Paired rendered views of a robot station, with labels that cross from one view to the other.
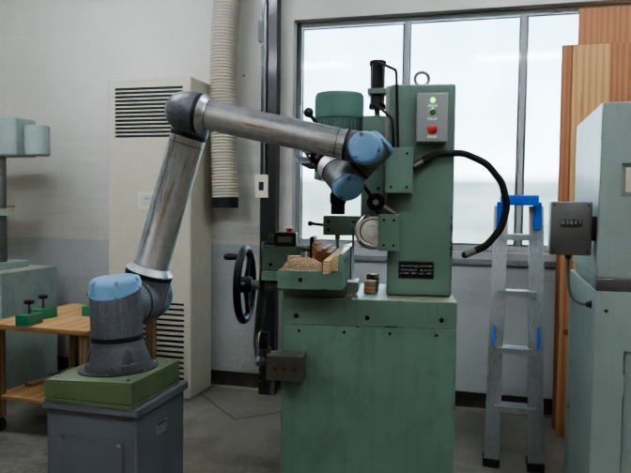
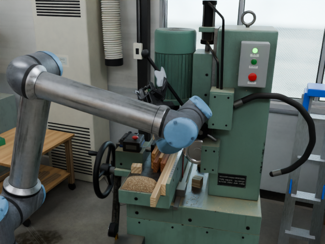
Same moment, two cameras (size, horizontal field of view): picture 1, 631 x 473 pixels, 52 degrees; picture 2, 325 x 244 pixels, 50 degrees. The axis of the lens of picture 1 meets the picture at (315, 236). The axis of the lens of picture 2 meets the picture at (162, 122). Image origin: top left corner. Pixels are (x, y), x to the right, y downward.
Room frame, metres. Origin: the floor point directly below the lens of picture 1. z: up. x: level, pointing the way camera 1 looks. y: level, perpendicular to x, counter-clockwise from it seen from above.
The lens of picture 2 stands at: (0.88, -0.17, 1.64)
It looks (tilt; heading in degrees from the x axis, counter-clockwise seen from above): 20 degrees down; 5
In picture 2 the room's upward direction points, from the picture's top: 1 degrees clockwise
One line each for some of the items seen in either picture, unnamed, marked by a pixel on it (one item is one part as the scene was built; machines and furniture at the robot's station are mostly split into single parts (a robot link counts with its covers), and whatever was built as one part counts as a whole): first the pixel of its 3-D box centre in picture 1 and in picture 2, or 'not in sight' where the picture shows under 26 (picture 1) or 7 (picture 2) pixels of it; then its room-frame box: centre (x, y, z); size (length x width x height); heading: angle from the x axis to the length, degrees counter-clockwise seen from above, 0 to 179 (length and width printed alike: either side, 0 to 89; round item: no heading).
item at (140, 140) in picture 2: (284, 237); (132, 141); (2.37, 0.12, 0.99); 0.13 x 0.11 x 0.06; 173
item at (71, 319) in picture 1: (79, 356); (22, 166); (3.28, 1.19, 0.32); 0.66 x 0.57 x 0.64; 164
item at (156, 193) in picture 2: (334, 259); (169, 165); (2.26, -0.07, 0.92); 0.60 x 0.02 x 0.04; 173
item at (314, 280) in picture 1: (307, 269); (150, 164); (2.36, 0.03, 0.87); 0.61 x 0.30 x 0.06; 173
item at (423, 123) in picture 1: (431, 118); (253, 64); (2.18, -0.38, 1.40); 0.10 x 0.06 x 0.16; 83
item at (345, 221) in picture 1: (343, 227); not in sight; (2.35, -0.10, 1.03); 0.14 x 0.07 x 0.09; 83
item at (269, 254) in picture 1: (284, 257); (133, 154); (2.37, 0.11, 0.92); 0.15 x 0.13 x 0.09; 173
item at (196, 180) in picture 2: (371, 286); (197, 181); (2.31, -0.20, 0.82); 0.04 x 0.04 x 0.04; 70
